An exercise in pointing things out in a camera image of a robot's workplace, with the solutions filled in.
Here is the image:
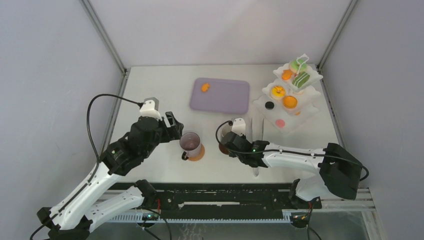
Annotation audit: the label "dark wooden round coaster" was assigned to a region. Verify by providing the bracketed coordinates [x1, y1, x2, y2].
[218, 144, 229, 155]

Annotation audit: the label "purple mug black handle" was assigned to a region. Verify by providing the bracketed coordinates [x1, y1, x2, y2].
[179, 132, 202, 161]

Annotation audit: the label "steel white serving tongs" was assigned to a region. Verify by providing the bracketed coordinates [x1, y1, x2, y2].
[249, 116, 265, 178]

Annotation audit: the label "woven rattan coaster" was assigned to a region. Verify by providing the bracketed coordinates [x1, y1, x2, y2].
[187, 144, 205, 162]

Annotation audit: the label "pink macaron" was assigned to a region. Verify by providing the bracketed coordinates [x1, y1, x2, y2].
[275, 119, 286, 129]

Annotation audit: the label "black sandwich cookie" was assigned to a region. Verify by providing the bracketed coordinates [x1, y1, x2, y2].
[264, 101, 275, 110]

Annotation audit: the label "white three tier stand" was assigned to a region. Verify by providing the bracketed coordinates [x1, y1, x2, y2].
[252, 54, 323, 135]

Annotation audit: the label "yellow frosted donut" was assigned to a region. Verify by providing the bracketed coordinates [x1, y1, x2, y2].
[270, 85, 286, 100]

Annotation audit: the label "orange egg tart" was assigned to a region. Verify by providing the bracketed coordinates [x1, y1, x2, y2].
[282, 95, 298, 109]

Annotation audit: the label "orange bear cookie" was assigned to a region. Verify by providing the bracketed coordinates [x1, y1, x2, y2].
[281, 69, 294, 81]

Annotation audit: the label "green striped cake slice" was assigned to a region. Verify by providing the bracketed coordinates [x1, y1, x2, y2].
[292, 72, 311, 89]

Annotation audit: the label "black mug white inside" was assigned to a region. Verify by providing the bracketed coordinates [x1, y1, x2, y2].
[220, 123, 232, 139]

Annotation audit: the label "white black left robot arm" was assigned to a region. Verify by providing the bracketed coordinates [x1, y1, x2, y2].
[37, 111, 184, 240]

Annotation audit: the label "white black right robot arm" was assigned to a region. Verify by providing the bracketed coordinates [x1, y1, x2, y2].
[220, 132, 366, 208]

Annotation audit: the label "lavender serving tray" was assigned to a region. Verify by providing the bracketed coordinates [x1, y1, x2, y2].
[189, 77, 250, 115]

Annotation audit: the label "orange star cookie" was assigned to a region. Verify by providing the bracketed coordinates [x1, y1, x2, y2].
[201, 83, 210, 93]

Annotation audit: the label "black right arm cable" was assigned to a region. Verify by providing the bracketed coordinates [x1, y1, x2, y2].
[215, 120, 370, 182]

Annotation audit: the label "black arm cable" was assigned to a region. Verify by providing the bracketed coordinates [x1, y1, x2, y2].
[215, 120, 370, 182]
[86, 94, 145, 165]

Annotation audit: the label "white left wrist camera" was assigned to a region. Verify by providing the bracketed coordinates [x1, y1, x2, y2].
[139, 97, 162, 121]

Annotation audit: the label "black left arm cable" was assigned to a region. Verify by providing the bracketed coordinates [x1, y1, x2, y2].
[86, 94, 145, 165]

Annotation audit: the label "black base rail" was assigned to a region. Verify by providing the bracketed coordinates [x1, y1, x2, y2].
[111, 183, 322, 223]

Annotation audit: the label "aluminium frame post left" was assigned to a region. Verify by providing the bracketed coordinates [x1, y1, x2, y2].
[79, 0, 128, 76]

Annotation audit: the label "aluminium frame post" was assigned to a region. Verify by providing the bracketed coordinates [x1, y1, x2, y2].
[317, 0, 360, 72]
[79, 0, 128, 76]

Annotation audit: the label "aluminium frame post right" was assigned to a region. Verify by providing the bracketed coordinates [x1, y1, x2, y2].
[317, 0, 360, 72]

